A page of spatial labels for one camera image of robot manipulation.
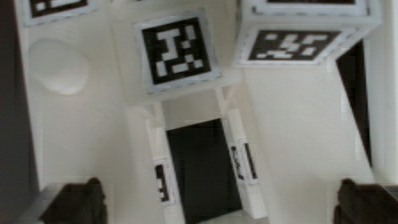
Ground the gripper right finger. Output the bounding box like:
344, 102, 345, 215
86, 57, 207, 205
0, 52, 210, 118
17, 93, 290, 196
333, 179, 398, 224

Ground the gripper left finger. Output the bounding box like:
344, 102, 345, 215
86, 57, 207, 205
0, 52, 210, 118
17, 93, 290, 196
17, 176, 111, 224

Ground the white chair leg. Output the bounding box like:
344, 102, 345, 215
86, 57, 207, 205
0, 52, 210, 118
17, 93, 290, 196
216, 87, 269, 219
127, 103, 186, 224

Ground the white chair back frame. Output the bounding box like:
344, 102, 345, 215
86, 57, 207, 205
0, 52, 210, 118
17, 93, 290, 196
15, 0, 398, 224

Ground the white tagged cube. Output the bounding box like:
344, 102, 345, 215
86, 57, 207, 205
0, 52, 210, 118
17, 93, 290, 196
235, 0, 383, 67

